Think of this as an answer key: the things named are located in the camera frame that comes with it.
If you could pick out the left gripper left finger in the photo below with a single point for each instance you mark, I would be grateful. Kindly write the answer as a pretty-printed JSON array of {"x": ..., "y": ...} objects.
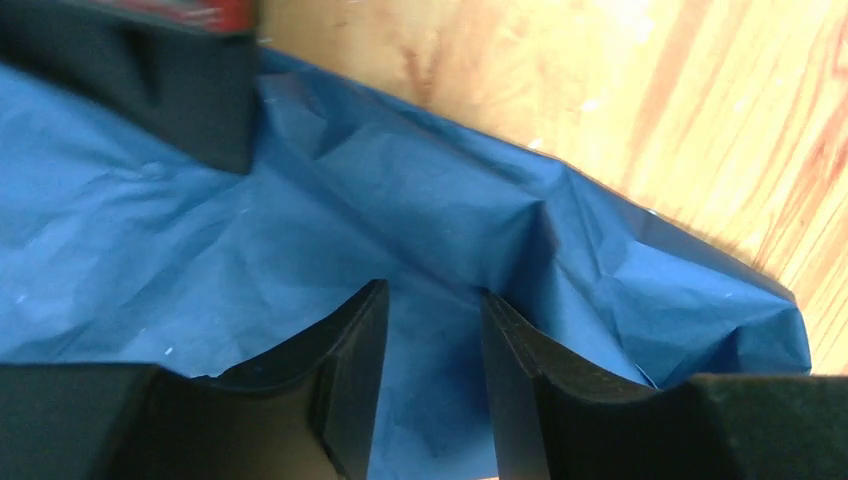
[{"x": 305, "y": 409}]

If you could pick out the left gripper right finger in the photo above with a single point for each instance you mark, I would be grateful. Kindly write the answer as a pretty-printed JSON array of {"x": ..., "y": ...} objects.
[{"x": 556, "y": 415}]

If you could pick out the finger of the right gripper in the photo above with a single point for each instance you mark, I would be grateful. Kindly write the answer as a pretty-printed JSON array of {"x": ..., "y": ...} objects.
[{"x": 182, "y": 70}]

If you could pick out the blue wrapping paper sheet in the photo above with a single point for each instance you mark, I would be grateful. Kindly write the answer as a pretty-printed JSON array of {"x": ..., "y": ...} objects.
[{"x": 116, "y": 247}]

